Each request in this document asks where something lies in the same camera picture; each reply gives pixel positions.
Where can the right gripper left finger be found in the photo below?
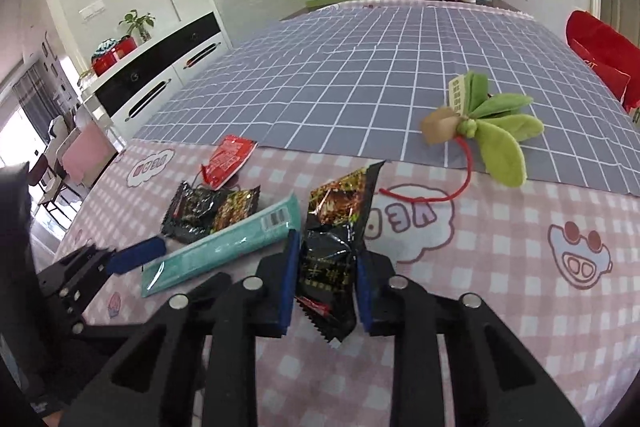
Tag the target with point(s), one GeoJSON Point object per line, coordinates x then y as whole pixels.
{"type": "Point", "coordinates": [202, 340]}

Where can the green plush leaf toy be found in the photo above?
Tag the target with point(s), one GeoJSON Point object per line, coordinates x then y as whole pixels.
{"type": "Point", "coordinates": [495, 122]}

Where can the black red snack wrapper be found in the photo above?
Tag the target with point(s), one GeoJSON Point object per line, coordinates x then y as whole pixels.
{"type": "Point", "coordinates": [199, 211]}

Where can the potted green plant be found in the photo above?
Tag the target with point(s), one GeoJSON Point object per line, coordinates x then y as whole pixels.
{"type": "Point", "coordinates": [133, 21]}

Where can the teal long wrapper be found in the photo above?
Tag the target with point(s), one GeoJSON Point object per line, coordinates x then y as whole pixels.
{"type": "Point", "coordinates": [267, 227]}

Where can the beige sofa pink blanket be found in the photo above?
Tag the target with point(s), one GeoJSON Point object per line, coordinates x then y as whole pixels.
{"type": "Point", "coordinates": [83, 154]}

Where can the white black sideboard cabinet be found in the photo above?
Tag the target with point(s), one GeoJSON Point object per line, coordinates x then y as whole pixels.
{"type": "Point", "coordinates": [128, 94]}

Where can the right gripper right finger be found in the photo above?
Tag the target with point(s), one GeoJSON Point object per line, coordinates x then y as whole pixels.
{"type": "Point", "coordinates": [454, 359]}

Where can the red chair cover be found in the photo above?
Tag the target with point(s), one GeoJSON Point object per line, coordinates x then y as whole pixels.
{"type": "Point", "coordinates": [609, 54]}

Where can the small red snack packet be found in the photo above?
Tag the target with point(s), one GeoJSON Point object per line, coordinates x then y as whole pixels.
{"type": "Point", "coordinates": [228, 158]}

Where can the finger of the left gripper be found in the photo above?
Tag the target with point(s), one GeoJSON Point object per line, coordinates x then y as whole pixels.
{"type": "Point", "coordinates": [134, 256]}

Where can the grey grid tablecloth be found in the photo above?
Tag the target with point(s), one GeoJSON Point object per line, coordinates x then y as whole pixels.
{"type": "Point", "coordinates": [357, 79]}

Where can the red round tin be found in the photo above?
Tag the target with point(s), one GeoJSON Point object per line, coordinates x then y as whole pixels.
{"type": "Point", "coordinates": [111, 51]}

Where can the dark wooden chair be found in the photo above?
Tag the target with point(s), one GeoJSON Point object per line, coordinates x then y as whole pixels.
{"type": "Point", "coordinates": [57, 197]}

